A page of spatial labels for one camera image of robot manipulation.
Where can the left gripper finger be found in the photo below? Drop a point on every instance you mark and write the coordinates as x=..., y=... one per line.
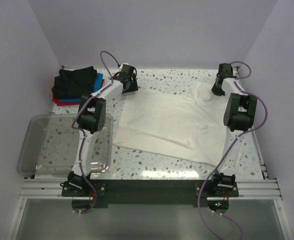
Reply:
x=130, y=88
x=134, y=76

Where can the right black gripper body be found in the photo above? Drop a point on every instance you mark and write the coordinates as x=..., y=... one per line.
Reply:
x=217, y=87

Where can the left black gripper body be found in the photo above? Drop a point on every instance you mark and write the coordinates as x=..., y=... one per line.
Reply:
x=131, y=85

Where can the white printed t-shirt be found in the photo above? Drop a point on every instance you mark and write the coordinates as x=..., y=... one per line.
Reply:
x=188, y=127

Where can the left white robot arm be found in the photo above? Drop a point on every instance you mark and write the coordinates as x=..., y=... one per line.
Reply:
x=90, y=120

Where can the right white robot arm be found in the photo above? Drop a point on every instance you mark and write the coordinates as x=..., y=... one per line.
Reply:
x=238, y=118

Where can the folded blue t-shirt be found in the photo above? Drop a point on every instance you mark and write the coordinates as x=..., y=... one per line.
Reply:
x=99, y=77

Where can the clear plastic bin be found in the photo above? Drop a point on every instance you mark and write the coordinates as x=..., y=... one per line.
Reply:
x=51, y=144

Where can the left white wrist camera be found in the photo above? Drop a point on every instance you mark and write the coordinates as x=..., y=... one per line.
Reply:
x=122, y=65

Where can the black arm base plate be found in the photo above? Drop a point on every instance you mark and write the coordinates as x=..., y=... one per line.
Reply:
x=133, y=192

